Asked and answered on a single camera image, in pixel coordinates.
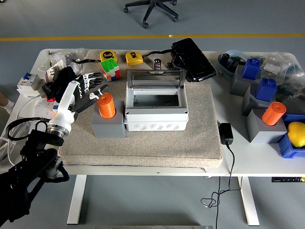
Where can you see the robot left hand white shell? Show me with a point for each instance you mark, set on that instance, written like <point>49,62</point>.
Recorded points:
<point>66,105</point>

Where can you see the orange cylinder battery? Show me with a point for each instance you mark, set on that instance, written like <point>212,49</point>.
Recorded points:
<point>272,114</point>
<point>106,107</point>

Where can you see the transparent hinged box lid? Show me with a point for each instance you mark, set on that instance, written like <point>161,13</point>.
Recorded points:
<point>155,78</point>

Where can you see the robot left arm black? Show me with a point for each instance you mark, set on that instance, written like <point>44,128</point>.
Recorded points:
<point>35,148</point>

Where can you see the grey battery holder block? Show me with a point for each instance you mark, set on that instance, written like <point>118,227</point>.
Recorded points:
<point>107,128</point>
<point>238,83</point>
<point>262,133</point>
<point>249,105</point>

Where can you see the grey plastic junction box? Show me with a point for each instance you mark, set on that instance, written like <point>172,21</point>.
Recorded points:
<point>155,119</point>

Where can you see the blue block battery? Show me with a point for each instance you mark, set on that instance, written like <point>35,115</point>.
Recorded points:
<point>265,90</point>
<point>251,70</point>

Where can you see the black cloth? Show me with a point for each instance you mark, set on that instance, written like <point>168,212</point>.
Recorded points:
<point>63,78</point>

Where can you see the white circuit breaker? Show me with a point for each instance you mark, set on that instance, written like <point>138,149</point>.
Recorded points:
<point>27,83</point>

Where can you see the clear plastic bags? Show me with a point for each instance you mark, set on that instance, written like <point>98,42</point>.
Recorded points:
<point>293,78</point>
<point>59,57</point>

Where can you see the large Rubik's cube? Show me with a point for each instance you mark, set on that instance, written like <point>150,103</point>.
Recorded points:
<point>109,68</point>

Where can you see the person's foot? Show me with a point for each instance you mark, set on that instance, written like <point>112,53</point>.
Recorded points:
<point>8,104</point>

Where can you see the yellow round tape measure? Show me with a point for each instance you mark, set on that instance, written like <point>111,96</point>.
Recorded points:
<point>107,56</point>

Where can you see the yellow square tape measure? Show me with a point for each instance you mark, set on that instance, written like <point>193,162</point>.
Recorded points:
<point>133,58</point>

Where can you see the grey-brown mat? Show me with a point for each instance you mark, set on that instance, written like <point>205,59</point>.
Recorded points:
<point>143,148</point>

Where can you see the black purple capacitor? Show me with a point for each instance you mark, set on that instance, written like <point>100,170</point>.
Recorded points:
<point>157,64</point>

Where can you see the black power adapter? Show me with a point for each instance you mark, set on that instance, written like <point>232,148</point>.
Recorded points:
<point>225,132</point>

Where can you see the light blue bowl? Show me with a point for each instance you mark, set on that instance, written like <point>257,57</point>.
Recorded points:
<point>239,54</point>

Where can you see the white table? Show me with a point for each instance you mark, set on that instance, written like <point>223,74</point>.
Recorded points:
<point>250,162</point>

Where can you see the blue plastic bin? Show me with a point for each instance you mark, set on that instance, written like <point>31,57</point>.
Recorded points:
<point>288,149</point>

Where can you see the black table control panel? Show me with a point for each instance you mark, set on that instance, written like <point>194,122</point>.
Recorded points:
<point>286,179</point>

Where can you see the yellow lemon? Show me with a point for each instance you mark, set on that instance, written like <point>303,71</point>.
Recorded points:
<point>296,134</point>

